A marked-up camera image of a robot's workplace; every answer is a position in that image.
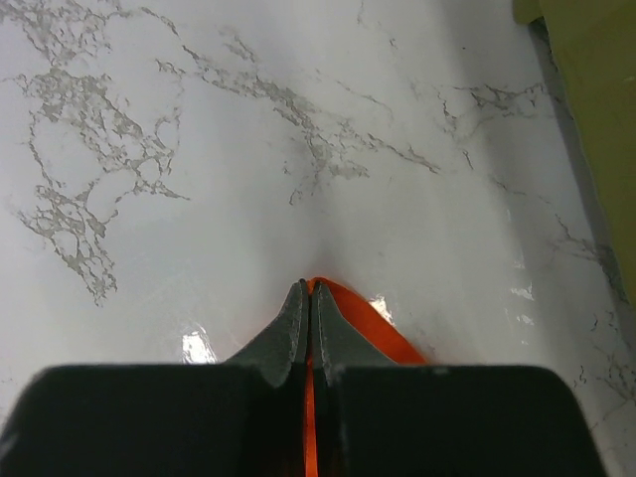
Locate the olive green plastic bin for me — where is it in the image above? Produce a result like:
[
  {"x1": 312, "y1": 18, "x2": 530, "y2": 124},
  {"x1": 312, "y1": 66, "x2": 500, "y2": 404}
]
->
[{"x1": 513, "y1": 0, "x2": 635, "y2": 300}]

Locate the orange t-shirt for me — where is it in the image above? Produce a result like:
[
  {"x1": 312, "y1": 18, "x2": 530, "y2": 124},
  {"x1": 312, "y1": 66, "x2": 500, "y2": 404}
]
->
[{"x1": 303, "y1": 277, "x2": 431, "y2": 476}]

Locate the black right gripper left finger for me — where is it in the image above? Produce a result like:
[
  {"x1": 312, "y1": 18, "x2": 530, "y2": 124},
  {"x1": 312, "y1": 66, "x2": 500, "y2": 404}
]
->
[{"x1": 1, "y1": 281, "x2": 309, "y2": 476}]

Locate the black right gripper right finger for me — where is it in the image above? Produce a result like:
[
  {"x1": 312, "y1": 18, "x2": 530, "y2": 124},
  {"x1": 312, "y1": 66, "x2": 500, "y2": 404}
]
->
[{"x1": 310, "y1": 282, "x2": 605, "y2": 476}]

